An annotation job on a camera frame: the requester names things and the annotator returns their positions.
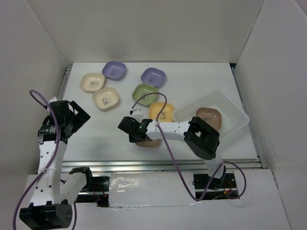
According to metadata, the yellow panda plate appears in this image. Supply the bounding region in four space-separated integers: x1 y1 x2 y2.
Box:
149 102 175 122

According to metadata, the green panda plate centre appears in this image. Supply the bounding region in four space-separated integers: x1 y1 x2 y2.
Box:
131 83 160 106

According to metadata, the cream panda plate upper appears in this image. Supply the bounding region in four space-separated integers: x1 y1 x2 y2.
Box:
80 73 105 92

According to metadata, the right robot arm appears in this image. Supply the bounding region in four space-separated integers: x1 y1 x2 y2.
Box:
118 116 226 188

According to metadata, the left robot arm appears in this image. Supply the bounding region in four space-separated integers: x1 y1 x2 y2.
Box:
19 99 95 230

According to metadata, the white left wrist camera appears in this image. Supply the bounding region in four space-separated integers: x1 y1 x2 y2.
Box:
48 96 60 104

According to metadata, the white foam cover panel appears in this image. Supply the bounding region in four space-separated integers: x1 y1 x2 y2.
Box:
108 172 197 207

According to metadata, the white perforated plastic bin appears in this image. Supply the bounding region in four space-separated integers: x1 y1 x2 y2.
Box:
173 91 250 147

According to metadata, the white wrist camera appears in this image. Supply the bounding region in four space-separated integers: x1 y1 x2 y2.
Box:
130 109 143 120
48 96 60 104

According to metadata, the brown panda plate front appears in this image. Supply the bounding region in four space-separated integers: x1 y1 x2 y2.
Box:
136 139 161 148

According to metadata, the brown panda plate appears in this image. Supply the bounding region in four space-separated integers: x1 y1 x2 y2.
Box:
196 107 222 130
136 139 161 148

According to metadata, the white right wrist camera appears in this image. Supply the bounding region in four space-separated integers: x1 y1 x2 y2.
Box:
130 109 143 120

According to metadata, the purple panda plate left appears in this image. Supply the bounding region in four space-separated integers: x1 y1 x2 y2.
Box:
102 61 127 81

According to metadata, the cream panda plate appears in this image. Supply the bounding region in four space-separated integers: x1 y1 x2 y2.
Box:
80 73 105 92
92 87 119 110

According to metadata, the purple panda plate right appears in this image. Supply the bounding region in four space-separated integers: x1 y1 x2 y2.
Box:
141 68 166 88

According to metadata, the cream panda plate lower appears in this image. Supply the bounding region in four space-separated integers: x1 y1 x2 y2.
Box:
92 87 119 110

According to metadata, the purple panda plate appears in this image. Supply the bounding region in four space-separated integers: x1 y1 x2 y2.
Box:
102 61 127 81
141 68 166 88

